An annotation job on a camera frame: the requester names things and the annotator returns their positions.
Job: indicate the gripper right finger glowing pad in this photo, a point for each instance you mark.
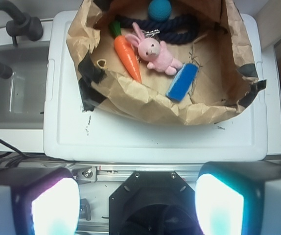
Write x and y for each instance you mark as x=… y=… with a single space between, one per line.
x=239 y=198

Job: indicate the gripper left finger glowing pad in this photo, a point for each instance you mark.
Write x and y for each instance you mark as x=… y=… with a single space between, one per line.
x=38 y=201

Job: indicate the blue sponge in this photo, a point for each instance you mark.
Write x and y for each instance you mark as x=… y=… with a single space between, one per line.
x=182 y=82

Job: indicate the white plastic tray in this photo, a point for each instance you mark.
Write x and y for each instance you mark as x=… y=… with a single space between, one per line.
x=74 y=134

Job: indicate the grey sink basin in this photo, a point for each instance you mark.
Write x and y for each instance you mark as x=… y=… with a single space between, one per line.
x=22 y=96

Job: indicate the brown paper bag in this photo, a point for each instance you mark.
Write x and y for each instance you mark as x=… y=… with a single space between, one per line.
x=208 y=33

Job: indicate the black curved faucet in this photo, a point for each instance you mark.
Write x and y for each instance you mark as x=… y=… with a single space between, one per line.
x=21 y=24

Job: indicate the orange toy carrot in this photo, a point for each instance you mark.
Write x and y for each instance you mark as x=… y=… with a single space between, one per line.
x=125 y=52

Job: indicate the teal rubber ball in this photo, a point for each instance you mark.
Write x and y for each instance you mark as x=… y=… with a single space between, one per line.
x=159 y=10

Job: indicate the aluminium extrusion rail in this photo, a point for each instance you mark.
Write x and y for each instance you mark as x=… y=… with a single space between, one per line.
x=91 y=173

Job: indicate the black octagonal mount plate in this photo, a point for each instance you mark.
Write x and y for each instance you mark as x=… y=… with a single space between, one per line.
x=153 y=203

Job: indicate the pink plush bunny keychain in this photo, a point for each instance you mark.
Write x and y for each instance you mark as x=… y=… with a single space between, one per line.
x=155 y=53

